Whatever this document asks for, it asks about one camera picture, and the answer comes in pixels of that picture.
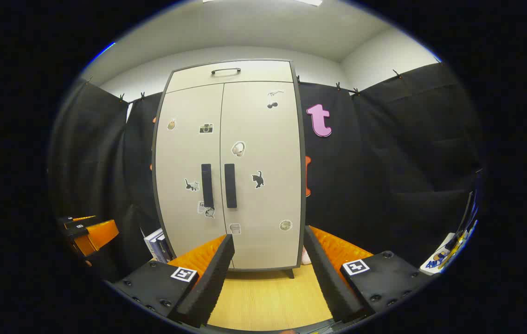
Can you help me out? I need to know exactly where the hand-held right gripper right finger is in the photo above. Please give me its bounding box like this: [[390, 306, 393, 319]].
[[303, 225, 433, 324]]

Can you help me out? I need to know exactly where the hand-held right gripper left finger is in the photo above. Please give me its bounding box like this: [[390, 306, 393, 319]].
[[113, 233, 236, 329]]

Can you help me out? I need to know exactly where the white double-door shoe cabinet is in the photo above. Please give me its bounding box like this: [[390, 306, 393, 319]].
[[151, 58, 308, 279]]

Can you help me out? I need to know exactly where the black door handle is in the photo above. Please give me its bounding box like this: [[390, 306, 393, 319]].
[[201, 163, 214, 209], [224, 163, 238, 209]]

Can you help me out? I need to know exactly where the white door with camera sticker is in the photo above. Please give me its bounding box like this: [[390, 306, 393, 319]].
[[154, 83, 227, 260]]

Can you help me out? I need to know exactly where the white door with headphone sticker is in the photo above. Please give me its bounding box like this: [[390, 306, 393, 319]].
[[219, 80, 305, 270]]

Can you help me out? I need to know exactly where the white cabinet top flap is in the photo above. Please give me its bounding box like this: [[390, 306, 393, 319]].
[[166, 59, 294, 93]]

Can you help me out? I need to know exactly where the white colourful printed sheet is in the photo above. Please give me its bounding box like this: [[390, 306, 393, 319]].
[[420, 223, 477, 275]]

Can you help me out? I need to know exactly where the black backdrop cloth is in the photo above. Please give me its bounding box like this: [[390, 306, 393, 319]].
[[48, 63, 482, 283]]

